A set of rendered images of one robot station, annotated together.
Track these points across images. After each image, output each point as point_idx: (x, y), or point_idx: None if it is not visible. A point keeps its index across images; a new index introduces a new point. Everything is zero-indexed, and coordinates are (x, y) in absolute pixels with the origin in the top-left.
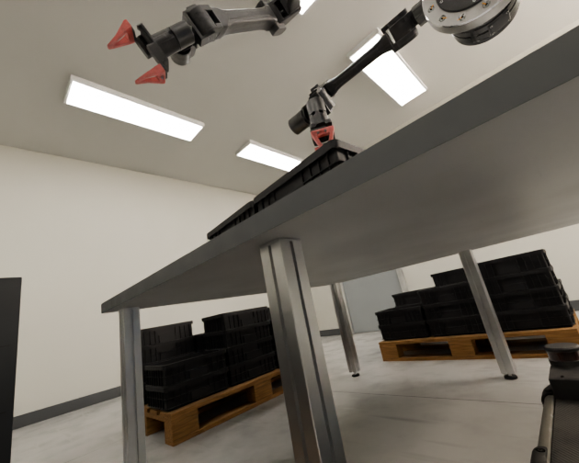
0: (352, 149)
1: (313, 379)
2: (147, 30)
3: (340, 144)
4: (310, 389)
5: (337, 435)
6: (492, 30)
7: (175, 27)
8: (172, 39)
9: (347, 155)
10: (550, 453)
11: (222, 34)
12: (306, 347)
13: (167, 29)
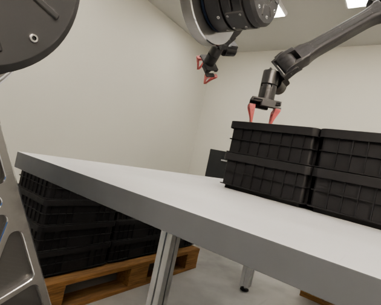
0: (247, 126)
1: (161, 245)
2: (201, 57)
3: (234, 125)
4: (158, 247)
5: (162, 272)
6: (240, 27)
7: (210, 49)
8: (209, 57)
9: (241, 132)
10: None
11: (236, 32)
12: (164, 232)
13: (208, 52)
